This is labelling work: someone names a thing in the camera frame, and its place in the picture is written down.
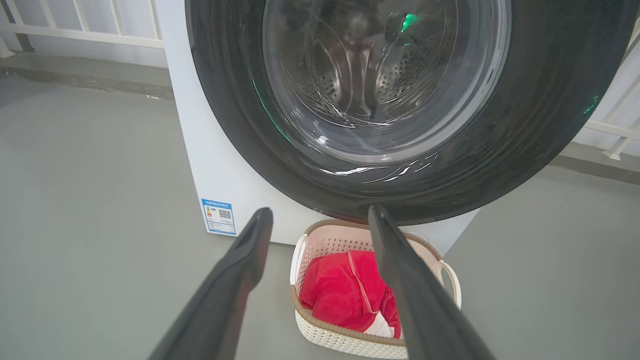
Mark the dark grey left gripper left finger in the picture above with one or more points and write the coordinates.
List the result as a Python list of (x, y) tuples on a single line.
[(225, 290)]

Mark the black round glass washer door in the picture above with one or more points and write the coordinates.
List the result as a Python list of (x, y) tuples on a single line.
[(540, 125)]

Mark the perforated steel washing machine drum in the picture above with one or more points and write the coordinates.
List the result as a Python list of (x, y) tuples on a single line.
[(400, 80)]

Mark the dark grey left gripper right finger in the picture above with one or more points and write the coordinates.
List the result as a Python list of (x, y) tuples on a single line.
[(425, 310)]

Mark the cream perforated basket brown rim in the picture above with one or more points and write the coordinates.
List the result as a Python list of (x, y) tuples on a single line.
[(330, 345)]

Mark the round white drain filter cover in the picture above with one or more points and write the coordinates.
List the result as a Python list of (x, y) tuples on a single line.
[(422, 236)]

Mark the white washing machine body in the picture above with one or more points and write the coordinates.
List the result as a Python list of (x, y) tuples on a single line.
[(200, 150)]

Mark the red and white garment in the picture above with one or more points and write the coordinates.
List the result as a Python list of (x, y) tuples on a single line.
[(335, 290)]

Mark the blue energy label sticker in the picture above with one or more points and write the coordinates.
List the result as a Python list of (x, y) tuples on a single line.
[(218, 217)]

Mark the white metal railing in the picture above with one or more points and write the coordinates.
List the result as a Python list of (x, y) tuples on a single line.
[(75, 36), (610, 129)]

